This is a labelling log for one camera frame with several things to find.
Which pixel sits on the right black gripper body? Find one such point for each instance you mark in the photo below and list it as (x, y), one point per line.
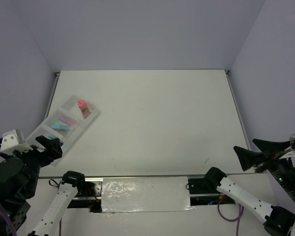
(279, 164)

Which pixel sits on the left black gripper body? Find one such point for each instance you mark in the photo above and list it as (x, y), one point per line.
(35, 159)

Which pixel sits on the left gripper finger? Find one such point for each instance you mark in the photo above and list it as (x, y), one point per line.
(44, 142)
(55, 150)

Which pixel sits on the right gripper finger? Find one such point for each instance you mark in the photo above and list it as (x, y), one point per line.
(248, 158)
(270, 148)

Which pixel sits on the blue cap highlighter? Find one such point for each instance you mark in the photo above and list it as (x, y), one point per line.
(62, 127)

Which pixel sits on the purple cap highlighter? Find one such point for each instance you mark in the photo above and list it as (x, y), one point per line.
(68, 121)

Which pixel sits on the pink cap glue stick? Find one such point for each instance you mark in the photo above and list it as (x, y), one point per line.
(84, 108)

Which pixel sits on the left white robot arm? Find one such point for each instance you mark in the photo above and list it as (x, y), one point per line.
(19, 172)

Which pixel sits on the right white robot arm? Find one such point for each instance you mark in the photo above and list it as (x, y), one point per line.
(276, 220)

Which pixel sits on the clear plastic organizer tray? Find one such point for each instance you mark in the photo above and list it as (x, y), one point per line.
(68, 108)

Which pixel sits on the silver foil covered panel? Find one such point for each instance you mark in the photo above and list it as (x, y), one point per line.
(145, 194)

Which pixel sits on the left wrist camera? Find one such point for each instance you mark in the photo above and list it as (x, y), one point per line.
(13, 141)

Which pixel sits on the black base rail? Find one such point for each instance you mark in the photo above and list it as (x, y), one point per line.
(89, 195)

